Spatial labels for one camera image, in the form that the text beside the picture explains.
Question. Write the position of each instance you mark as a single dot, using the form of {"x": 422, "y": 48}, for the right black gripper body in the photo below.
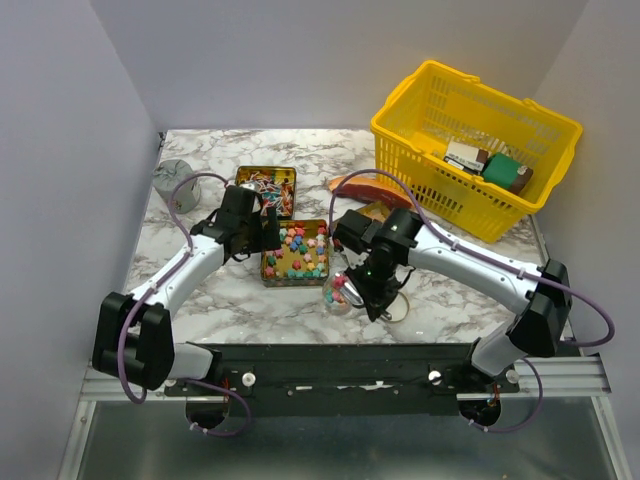
{"x": 375, "y": 282}

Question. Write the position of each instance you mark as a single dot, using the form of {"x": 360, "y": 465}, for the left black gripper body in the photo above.
{"x": 257, "y": 238}

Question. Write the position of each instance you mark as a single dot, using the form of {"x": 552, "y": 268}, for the round jar lid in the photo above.
{"x": 398, "y": 309}

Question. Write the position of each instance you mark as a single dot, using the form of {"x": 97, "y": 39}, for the tin of lollipops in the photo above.
{"x": 277, "y": 185}

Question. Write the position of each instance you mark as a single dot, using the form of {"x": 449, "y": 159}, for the tin of star candies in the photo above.
{"x": 302, "y": 259}

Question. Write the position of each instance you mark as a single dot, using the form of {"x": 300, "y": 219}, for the tin of popsicle gummies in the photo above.
{"x": 378, "y": 211}

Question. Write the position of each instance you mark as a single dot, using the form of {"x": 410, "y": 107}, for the metal candy scoop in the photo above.
{"x": 353, "y": 297}

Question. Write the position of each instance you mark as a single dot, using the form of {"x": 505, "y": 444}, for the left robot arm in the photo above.
{"x": 134, "y": 338}

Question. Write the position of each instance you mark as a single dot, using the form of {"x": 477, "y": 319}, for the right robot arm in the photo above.
{"x": 538, "y": 296}

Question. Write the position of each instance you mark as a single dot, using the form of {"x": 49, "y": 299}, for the small glass jar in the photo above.
{"x": 335, "y": 301}

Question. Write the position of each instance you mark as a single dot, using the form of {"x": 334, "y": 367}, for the fake bacon slab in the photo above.
{"x": 368, "y": 190}

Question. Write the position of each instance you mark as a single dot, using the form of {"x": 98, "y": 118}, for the black white packet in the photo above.
{"x": 466, "y": 157}

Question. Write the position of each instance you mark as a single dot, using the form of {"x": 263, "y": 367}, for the yellow shopping basket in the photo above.
{"x": 437, "y": 105}

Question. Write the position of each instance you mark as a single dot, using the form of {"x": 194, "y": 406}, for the green box in basket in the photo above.
{"x": 502, "y": 171}

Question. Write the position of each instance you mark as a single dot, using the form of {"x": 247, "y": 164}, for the brown chocolate bar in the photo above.
{"x": 522, "y": 178}

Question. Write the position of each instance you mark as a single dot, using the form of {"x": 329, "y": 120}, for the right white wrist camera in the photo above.
{"x": 352, "y": 259}

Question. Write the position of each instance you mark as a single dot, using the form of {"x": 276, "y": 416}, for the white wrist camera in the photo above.
{"x": 352, "y": 259}
{"x": 253, "y": 186}

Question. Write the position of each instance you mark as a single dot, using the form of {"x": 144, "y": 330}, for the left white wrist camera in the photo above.
{"x": 253, "y": 186}

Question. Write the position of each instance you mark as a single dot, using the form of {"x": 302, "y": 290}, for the grey drawstring pouch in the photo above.
{"x": 167, "y": 175}

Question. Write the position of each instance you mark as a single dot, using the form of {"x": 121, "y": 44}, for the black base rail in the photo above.
{"x": 241, "y": 381}

